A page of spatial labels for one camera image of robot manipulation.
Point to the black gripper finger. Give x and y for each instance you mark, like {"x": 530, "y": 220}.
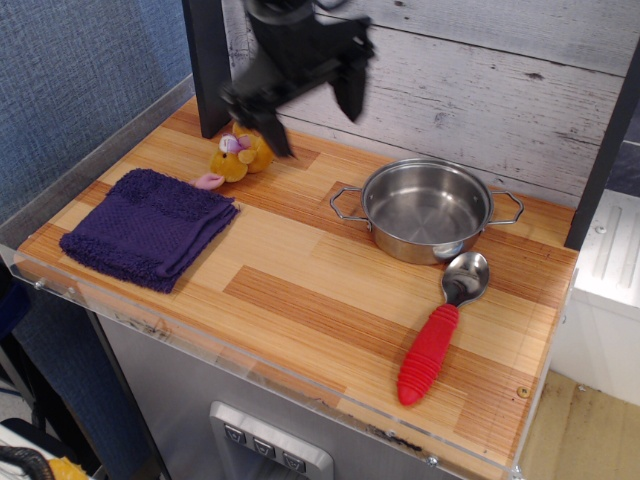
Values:
{"x": 267, "y": 124}
{"x": 349, "y": 90}

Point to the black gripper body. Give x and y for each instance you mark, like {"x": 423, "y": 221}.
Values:
{"x": 295, "y": 53}

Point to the stainless steel two-handled pan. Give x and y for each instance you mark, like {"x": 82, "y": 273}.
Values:
{"x": 421, "y": 211}

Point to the folded purple cloth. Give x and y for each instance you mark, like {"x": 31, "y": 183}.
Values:
{"x": 149, "y": 229}

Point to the yellow plush toy animal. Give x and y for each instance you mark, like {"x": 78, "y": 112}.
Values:
{"x": 239, "y": 153}

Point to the clear acrylic front guard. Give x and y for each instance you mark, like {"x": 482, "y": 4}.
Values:
{"x": 296, "y": 340}

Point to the stainless steel cabinet front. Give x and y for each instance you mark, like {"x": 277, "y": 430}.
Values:
{"x": 209, "y": 422}

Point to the silver dispenser button panel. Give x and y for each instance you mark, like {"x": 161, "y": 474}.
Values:
{"x": 253, "y": 449}

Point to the white appliance at right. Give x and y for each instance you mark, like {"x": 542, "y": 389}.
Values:
{"x": 597, "y": 343}

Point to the yellow object bottom left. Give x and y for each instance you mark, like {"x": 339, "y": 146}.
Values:
{"x": 65, "y": 469}

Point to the dark left vertical post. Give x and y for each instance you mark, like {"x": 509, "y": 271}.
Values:
{"x": 210, "y": 63}

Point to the dark vertical post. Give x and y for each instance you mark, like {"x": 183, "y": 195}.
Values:
{"x": 210, "y": 63}
{"x": 607, "y": 154}

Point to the red-handled metal spoon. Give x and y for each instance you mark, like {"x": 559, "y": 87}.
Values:
{"x": 464, "y": 280}

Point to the dark right vertical post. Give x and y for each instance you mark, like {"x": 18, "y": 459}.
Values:
{"x": 607, "y": 154}

